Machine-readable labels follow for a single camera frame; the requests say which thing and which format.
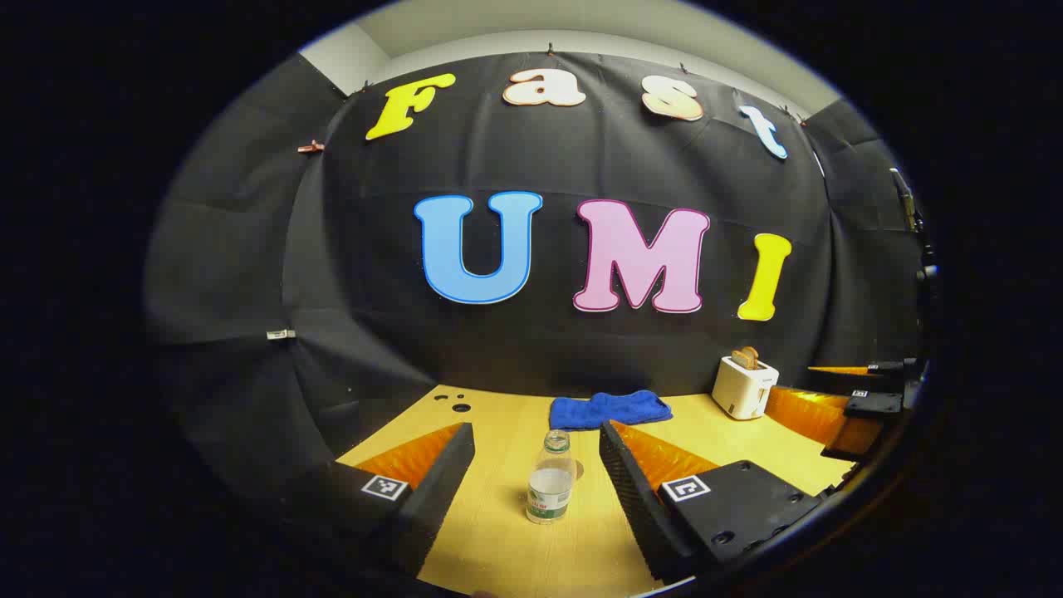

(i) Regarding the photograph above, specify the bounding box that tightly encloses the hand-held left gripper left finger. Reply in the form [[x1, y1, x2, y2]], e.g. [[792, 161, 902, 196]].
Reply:
[[287, 422, 476, 578]]

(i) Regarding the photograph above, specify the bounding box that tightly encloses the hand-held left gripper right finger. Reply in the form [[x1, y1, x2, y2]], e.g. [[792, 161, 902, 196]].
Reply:
[[598, 419, 840, 584]]

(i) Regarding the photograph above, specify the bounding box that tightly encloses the clear plastic water bottle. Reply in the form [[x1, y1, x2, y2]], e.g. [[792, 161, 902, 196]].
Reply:
[[526, 429, 578, 525]]

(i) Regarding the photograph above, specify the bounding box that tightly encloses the blue folded towel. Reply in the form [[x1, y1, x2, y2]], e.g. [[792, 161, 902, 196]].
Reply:
[[550, 390, 674, 431]]

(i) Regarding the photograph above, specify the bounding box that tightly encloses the white toaster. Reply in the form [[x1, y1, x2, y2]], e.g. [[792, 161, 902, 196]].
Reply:
[[712, 355, 780, 420]]

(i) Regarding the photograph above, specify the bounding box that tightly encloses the black backdrop cloth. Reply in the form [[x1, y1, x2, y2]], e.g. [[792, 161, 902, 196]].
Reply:
[[145, 50, 935, 516]]

